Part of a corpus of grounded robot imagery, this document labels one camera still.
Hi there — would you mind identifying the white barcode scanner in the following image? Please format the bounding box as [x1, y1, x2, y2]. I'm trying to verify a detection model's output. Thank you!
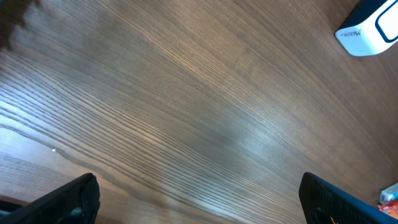
[335, 0, 397, 57]

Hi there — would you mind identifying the orange juice carton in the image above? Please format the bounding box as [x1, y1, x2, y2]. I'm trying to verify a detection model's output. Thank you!
[378, 200, 398, 219]

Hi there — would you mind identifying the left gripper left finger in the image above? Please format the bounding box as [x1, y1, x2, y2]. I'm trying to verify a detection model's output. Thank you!
[1, 173, 100, 224]

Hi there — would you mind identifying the teal white small box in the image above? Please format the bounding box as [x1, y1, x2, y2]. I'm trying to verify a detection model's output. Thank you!
[379, 183, 398, 204]

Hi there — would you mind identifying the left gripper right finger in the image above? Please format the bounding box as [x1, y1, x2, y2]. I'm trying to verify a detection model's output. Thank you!
[298, 172, 397, 224]

